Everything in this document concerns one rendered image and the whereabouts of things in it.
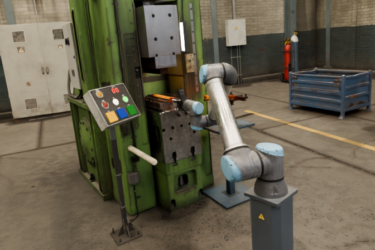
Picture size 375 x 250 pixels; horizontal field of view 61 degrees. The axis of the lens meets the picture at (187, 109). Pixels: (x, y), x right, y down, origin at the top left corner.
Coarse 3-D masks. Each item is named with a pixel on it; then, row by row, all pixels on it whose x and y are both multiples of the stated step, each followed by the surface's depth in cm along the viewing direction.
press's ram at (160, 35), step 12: (144, 12) 245; (156, 12) 250; (168, 12) 256; (144, 24) 248; (156, 24) 252; (168, 24) 257; (144, 36) 252; (156, 36) 253; (168, 36) 259; (144, 48) 256; (156, 48) 255; (168, 48) 260
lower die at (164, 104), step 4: (148, 96) 299; (152, 96) 294; (168, 96) 289; (148, 100) 281; (156, 100) 277; (160, 100) 271; (164, 100) 269; (168, 100) 268; (156, 104) 268; (160, 104) 264; (164, 104) 266; (168, 104) 268; (172, 104) 270; (176, 104) 272; (160, 108) 264; (164, 108) 266; (168, 108) 268; (172, 108) 271
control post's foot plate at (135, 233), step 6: (120, 228) 261; (126, 228) 250; (132, 228) 255; (114, 234) 253; (120, 234) 250; (126, 234) 251; (132, 234) 251; (138, 234) 250; (114, 240) 247; (120, 240) 242; (126, 240) 244; (132, 240) 245
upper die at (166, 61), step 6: (144, 60) 272; (150, 60) 262; (156, 60) 256; (162, 60) 259; (168, 60) 262; (174, 60) 265; (144, 66) 274; (150, 66) 264; (156, 66) 257; (162, 66) 260; (168, 66) 263
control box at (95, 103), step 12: (120, 84) 237; (84, 96) 216; (96, 96) 215; (108, 96) 223; (120, 96) 232; (96, 108) 213; (108, 108) 218; (120, 108) 226; (96, 120) 215; (108, 120) 213; (120, 120) 221
